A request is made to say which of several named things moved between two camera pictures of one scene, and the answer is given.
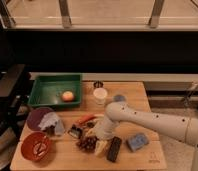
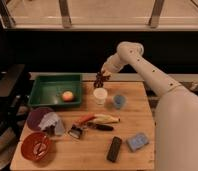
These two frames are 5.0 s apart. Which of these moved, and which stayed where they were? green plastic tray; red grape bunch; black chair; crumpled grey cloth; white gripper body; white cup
Moved: white gripper body; red grape bunch
Stayed: crumpled grey cloth; white cup; green plastic tray; black chair
